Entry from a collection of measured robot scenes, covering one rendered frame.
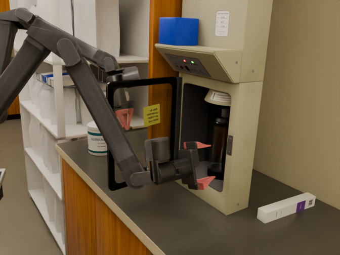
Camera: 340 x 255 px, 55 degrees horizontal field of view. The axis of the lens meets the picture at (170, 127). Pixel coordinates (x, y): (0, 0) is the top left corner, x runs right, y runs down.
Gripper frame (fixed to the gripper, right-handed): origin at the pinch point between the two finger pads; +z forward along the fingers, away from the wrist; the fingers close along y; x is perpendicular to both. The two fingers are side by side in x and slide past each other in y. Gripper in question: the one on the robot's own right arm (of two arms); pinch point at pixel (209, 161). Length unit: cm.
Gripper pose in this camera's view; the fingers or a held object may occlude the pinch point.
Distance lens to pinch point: 101.7
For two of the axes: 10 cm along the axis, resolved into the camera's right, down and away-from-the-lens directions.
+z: 8.3, -1.3, 5.4
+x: -5.4, 0.7, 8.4
